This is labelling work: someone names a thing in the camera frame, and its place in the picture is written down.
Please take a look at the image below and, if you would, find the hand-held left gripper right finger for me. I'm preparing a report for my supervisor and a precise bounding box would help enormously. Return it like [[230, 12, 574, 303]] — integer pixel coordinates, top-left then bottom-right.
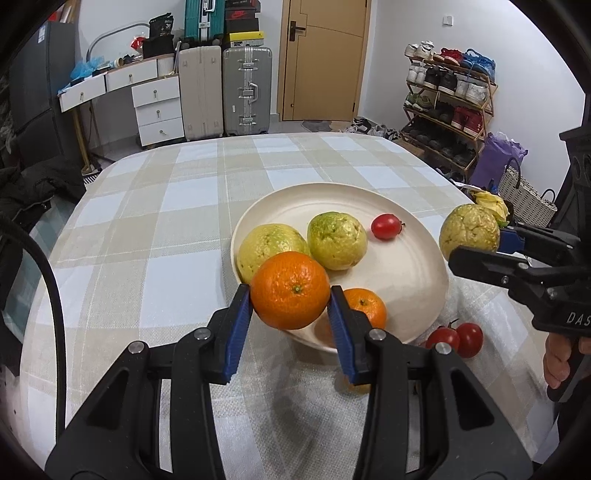
[[329, 285, 536, 480]]

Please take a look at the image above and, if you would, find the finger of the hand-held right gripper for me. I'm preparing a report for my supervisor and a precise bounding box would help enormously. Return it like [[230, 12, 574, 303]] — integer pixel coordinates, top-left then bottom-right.
[[496, 224, 580, 266], [449, 246, 539, 301]]

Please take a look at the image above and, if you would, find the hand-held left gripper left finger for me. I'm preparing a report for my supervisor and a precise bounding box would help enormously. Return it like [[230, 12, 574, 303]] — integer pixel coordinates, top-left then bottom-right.
[[45, 284, 254, 480]]

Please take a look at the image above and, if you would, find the small orange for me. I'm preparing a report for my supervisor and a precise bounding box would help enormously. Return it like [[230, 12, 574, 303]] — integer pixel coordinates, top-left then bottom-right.
[[344, 288, 387, 330]]

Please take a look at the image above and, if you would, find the wrinkled yellow fruit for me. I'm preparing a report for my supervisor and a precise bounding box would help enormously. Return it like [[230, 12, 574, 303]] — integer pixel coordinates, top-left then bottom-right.
[[438, 204, 501, 261]]

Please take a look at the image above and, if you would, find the large orange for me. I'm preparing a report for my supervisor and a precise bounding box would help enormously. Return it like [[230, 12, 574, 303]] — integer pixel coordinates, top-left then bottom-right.
[[250, 251, 332, 330]]

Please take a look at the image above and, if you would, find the cream round plate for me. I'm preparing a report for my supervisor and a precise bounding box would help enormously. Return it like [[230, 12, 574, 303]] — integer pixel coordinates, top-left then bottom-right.
[[230, 183, 450, 354]]

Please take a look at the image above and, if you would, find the smooth yellow round fruit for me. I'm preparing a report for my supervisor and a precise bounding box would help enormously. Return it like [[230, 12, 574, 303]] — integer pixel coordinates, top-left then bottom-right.
[[237, 223, 311, 284]]

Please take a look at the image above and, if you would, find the green-yellow round fruit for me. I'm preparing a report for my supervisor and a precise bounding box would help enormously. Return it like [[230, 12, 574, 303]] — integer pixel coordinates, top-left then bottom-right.
[[307, 212, 369, 271]]

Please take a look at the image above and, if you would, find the red tomato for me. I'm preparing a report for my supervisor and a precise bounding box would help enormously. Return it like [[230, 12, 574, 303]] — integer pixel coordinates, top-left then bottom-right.
[[425, 327, 461, 352], [370, 213, 406, 241], [455, 322, 484, 359]]

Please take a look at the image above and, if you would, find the person's right hand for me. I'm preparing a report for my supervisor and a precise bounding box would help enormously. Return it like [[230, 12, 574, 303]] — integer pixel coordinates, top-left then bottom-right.
[[542, 335, 575, 389]]

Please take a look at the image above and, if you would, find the woven basket bag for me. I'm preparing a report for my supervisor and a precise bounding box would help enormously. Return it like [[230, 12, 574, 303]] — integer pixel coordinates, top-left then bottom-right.
[[496, 157, 558, 228]]

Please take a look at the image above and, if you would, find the yellow banana bunch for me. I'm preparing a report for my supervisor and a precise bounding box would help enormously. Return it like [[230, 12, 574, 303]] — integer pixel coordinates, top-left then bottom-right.
[[471, 190, 511, 227]]

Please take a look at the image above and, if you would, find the purple bag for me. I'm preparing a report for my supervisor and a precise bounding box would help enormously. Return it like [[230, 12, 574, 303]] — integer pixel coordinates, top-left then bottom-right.
[[468, 131, 528, 190]]

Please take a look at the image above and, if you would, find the beige checked tablecloth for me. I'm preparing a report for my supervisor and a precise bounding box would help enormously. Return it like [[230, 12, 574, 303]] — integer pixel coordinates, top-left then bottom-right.
[[18, 132, 555, 480]]

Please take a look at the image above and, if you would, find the wooden shoe rack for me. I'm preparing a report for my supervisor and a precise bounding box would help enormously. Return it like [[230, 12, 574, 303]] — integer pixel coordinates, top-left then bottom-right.
[[399, 41, 499, 185]]

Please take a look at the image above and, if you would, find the assorted shoes collection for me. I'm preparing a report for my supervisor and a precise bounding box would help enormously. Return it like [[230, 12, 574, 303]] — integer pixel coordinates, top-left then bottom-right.
[[401, 41, 497, 171]]

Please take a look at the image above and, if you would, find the loose sneakers pile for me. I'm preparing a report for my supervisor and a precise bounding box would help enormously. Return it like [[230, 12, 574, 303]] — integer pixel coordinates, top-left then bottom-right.
[[342, 117, 400, 141]]

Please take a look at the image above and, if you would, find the white desk with drawers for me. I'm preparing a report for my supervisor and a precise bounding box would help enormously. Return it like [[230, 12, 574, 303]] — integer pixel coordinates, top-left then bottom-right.
[[58, 54, 185, 148]]

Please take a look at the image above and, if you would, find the silver suitcase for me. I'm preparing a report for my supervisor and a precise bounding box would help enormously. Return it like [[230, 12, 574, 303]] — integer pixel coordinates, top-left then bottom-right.
[[222, 46, 273, 136]]

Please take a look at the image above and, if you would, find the beige suitcase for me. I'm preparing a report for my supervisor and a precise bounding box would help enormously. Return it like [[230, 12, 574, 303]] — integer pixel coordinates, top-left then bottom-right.
[[178, 45, 225, 141]]

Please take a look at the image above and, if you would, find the black jacket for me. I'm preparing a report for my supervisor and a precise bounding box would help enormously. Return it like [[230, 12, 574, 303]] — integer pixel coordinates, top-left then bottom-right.
[[0, 157, 86, 232]]

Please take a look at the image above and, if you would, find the tan wooden door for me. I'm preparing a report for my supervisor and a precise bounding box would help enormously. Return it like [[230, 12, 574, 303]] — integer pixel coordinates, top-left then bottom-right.
[[276, 0, 372, 122]]

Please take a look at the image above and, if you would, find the yellow and black shoe box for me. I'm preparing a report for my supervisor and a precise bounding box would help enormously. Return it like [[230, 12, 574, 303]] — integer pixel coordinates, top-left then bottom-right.
[[229, 31, 266, 48]]

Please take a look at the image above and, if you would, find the black bag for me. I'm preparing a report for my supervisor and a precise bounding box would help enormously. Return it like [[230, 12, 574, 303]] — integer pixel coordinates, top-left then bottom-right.
[[142, 37, 175, 58]]

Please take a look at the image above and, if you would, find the blue plastic bag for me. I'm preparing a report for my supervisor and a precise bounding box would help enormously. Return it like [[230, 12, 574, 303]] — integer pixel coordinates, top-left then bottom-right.
[[70, 56, 106, 81]]

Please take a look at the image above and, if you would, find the dark grey refrigerator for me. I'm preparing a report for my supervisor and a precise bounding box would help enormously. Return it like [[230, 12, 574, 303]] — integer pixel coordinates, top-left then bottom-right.
[[9, 21, 77, 158]]

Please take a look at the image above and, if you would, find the teal suitcase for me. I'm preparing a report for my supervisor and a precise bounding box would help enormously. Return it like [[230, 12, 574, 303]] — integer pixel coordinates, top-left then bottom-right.
[[185, 0, 225, 47]]

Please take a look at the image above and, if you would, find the black foil pouch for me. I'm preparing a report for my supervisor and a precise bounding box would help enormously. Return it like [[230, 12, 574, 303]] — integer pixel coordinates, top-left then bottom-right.
[[148, 14, 175, 40]]

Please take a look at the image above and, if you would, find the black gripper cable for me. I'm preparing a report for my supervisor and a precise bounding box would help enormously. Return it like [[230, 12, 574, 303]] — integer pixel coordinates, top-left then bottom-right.
[[0, 215, 68, 437]]

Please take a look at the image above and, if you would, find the wooden handled broom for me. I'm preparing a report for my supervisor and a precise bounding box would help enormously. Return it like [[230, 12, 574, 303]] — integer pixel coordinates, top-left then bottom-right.
[[71, 108, 102, 176]]

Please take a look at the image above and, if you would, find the grey curved frame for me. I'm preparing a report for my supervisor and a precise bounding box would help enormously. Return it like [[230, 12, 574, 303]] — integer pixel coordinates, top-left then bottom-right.
[[88, 22, 151, 63]]

